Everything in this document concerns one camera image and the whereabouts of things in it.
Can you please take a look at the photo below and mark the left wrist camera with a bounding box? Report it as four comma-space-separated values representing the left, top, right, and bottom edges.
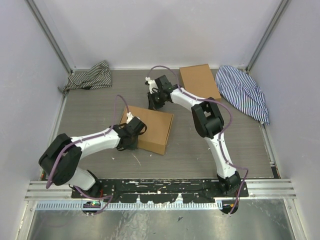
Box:
125, 112, 148, 136

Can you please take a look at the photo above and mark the perforated cable duct strip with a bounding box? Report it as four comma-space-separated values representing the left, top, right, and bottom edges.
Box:
35, 200, 223, 211

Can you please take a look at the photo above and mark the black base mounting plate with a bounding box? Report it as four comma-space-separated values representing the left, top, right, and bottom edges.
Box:
71, 177, 250, 204

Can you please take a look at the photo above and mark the grey striped cloth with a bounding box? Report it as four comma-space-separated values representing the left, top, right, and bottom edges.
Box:
57, 60, 112, 96

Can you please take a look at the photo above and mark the aluminium rail frame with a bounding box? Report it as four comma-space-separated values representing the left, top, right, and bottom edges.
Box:
24, 178, 298, 201

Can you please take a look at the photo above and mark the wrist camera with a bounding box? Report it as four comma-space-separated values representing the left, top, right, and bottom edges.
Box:
145, 75, 174, 94
125, 112, 148, 136

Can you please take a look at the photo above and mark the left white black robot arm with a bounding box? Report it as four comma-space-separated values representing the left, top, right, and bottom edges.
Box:
38, 123, 148, 200

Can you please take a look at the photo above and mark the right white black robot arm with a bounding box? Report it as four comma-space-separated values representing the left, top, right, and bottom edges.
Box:
147, 87, 242, 198

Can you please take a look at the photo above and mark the folded brown cardboard box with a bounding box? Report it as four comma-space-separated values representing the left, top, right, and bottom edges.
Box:
179, 64, 222, 101

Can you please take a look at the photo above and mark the blue white striped cloth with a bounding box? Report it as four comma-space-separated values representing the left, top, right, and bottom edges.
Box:
215, 65, 270, 125

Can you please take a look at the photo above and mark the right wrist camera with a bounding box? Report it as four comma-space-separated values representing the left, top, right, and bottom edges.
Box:
145, 75, 174, 94

